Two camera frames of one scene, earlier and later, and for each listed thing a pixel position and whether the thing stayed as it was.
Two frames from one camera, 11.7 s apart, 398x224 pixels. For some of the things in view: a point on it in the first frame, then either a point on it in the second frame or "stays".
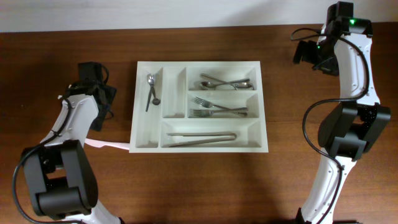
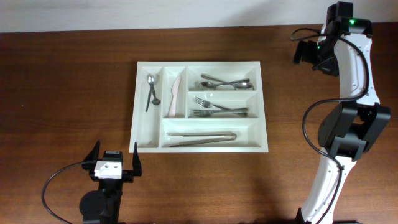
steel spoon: [237, 86] stays
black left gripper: [111, 92] -> [128, 175]
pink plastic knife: [97, 144] -> [175, 88]
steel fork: [207, 113] stays
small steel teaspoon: [150, 79] stays
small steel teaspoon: [155, 101] stays
